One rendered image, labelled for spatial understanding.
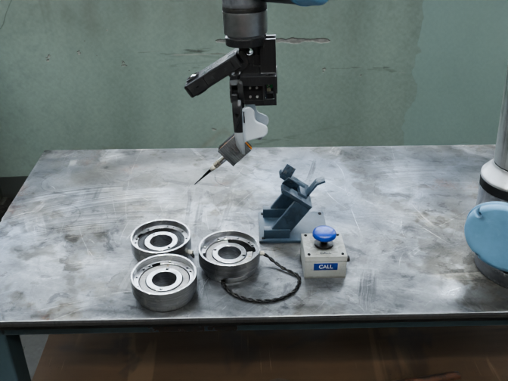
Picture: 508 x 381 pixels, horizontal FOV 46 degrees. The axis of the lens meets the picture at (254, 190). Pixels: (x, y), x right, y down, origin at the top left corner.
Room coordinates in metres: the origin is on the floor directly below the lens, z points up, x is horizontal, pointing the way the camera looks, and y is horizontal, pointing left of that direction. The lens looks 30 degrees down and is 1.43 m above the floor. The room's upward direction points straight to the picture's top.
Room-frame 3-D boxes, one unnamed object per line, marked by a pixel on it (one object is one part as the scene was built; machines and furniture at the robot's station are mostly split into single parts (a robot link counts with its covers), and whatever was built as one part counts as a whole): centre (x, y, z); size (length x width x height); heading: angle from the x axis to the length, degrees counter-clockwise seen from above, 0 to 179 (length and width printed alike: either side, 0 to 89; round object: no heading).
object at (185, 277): (0.76, 0.14, 0.82); 0.08 x 0.08 x 0.02
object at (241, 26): (1.02, 0.01, 1.17); 0.08 x 0.08 x 0.05
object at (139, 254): (0.87, 0.16, 0.82); 0.10 x 0.10 x 0.04
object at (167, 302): (0.76, 0.14, 0.82); 0.10 x 0.10 x 0.04
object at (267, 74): (1.02, 0.00, 1.09); 0.09 x 0.08 x 0.12; 87
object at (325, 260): (0.83, -0.12, 0.82); 0.08 x 0.07 x 0.05; 92
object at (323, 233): (0.83, -0.12, 0.85); 0.04 x 0.04 x 0.05
